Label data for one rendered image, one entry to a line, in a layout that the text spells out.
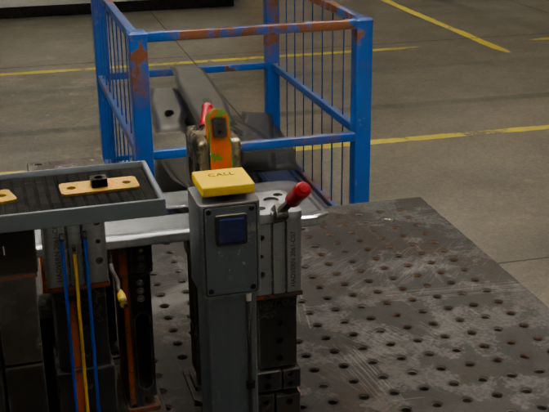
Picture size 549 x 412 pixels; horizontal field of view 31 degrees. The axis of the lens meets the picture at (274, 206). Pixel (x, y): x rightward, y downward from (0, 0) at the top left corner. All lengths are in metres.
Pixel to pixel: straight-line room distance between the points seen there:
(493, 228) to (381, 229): 1.99
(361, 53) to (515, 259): 1.06
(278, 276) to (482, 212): 3.06
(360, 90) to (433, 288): 1.52
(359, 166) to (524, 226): 1.01
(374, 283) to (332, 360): 0.32
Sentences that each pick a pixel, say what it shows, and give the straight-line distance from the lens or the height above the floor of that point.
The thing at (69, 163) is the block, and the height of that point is 1.03.
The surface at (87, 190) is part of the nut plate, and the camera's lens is 1.09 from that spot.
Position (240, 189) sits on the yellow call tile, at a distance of 1.10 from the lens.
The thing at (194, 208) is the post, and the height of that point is 1.13.
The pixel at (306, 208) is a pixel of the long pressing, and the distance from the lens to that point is 1.48.
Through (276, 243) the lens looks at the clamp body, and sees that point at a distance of 1.31.
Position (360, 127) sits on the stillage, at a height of 0.58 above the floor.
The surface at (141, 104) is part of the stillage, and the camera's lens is 3.20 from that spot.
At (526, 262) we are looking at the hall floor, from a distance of 3.88.
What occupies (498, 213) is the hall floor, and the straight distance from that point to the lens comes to 4.34.
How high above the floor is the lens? 1.52
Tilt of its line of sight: 20 degrees down
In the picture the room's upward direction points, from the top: 1 degrees counter-clockwise
